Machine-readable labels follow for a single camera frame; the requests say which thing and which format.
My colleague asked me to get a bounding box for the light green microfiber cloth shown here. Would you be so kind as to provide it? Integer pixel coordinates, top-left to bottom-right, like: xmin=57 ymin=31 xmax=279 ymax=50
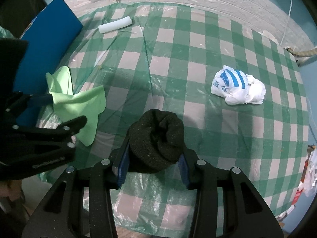
xmin=46 ymin=66 xmax=106 ymax=146

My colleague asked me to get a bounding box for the black knit beanie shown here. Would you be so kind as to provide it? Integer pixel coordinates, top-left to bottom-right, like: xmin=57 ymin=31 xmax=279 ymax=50
xmin=127 ymin=109 xmax=186 ymax=174

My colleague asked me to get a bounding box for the white blue plastic bag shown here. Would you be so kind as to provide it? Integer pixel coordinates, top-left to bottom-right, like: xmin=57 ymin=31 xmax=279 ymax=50
xmin=211 ymin=66 xmax=266 ymax=105

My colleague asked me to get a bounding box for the white foam roll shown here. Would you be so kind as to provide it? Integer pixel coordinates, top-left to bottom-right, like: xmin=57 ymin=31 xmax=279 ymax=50
xmin=98 ymin=16 xmax=133 ymax=34

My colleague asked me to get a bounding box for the operator left hand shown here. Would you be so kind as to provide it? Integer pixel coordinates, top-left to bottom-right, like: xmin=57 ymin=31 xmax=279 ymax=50
xmin=0 ymin=180 xmax=22 ymax=202

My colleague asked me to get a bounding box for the red white litter pile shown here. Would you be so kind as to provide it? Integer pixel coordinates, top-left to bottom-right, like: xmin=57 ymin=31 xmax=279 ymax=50
xmin=276 ymin=145 xmax=316 ymax=227

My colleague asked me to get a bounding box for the blue-edged cardboard box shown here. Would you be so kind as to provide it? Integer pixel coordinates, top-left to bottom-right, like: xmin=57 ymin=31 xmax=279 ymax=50
xmin=13 ymin=0 xmax=83 ymax=127

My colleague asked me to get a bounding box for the green checkered tablecloth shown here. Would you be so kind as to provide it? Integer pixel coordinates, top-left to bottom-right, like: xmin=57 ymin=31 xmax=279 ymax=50
xmin=36 ymin=2 xmax=310 ymax=238

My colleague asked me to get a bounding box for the white electric kettle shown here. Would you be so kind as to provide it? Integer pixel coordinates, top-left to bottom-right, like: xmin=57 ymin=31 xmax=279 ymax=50
xmin=260 ymin=30 xmax=279 ymax=45

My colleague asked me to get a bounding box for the beige braided rope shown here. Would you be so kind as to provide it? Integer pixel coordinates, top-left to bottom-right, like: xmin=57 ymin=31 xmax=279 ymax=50
xmin=284 ymin=46 xmax=317 ymax=59

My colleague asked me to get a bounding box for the white thin cable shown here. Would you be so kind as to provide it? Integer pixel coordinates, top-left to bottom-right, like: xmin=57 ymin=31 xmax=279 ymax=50
xmin=279 ymin=0 xmax=295 ymax=47

